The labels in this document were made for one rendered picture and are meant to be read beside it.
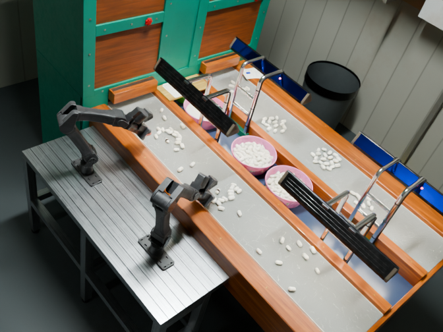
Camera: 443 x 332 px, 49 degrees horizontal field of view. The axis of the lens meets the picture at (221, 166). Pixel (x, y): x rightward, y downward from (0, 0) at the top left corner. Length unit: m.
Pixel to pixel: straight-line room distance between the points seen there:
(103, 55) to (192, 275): 1.24
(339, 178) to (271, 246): 0.70
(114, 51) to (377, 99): 2.39
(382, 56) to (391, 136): 0.67
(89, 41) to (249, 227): 1.23
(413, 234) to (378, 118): 1.77
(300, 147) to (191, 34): 0.94
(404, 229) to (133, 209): 1.42
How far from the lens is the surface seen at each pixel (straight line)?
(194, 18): 2.99
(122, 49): 2.77
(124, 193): 2.53
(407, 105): 4.21
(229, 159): 2.68
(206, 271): 2.30
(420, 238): 2.81
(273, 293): 2.21
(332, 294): 2.34
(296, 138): 3.00
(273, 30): 4.84
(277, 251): 2.37
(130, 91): 2.87
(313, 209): 2.15
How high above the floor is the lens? 2.56
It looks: 43 degrees down
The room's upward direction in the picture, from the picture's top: 16 degrees clockwise
